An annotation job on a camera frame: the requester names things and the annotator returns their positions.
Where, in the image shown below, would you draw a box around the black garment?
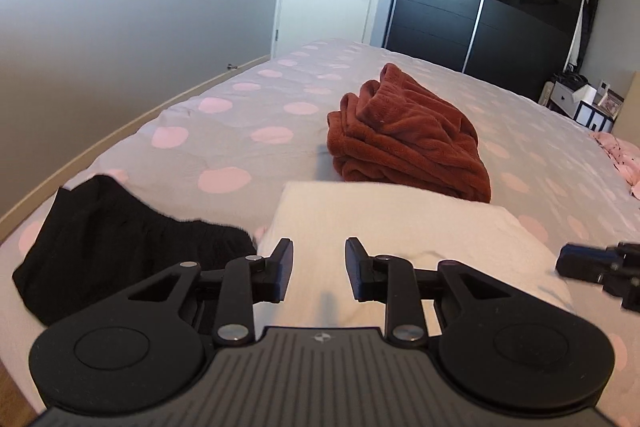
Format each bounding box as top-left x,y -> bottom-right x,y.
12,174 -> 258,327

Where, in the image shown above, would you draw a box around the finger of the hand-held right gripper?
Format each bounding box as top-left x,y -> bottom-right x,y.
556,241 -> 640,310

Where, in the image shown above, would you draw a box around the light pink printed pillow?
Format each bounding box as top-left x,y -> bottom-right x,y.
590,132 -> 640,200

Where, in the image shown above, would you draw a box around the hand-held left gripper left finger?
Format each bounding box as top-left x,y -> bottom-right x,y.
127,238 -> 294,348

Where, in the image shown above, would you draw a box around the photo frame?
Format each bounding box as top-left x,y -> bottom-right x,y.
602,92 -> 625,116

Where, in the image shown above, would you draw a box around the cream padded headboard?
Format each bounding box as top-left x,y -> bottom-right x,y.
612,72 -> 640,142

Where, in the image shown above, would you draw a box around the bed with dotted grey duvet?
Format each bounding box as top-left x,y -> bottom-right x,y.
0,38 -> 640,408

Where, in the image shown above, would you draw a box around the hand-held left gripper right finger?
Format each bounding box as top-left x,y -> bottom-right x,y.
346,238 -> 516,344

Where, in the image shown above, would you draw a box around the white nightstand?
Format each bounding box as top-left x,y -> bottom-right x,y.
542,82 -> 581,116

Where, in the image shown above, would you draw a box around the black framed cube storage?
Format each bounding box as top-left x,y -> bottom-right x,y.
572,99 -> 616,133

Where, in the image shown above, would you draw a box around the rust red fleece garment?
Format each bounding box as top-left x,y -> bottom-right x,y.
326,63 -> 493,204

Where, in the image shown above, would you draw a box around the hanging dark clothes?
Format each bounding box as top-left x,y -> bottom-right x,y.
567,0 -> 606,75

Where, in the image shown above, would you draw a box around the white knit sweater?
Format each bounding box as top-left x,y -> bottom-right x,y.
256,181 -> 576,328

